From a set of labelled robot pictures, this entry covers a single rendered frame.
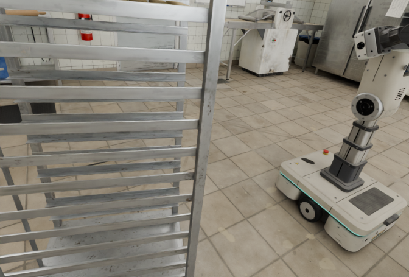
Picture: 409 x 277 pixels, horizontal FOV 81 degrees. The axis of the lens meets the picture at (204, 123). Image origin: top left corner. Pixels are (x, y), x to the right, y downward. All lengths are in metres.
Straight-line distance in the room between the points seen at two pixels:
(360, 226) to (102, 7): 1.56
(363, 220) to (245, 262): 0.69
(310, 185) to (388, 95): 0.68
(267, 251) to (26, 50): 1.46
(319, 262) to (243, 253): 0.43
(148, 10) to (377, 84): 1.26
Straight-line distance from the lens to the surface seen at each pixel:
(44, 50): 0.60
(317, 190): 1.74
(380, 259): 1.92
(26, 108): 1.17
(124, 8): 0.56
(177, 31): 0.99
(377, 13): 5.08
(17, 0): 0.60
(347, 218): 1.67
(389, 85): 1.54
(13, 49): 0.62
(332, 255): 1.77
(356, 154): 1.73
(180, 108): 1.09
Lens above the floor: 1.27
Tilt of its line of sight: 28 degrees down
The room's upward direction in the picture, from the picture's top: 6 degrees clockwise
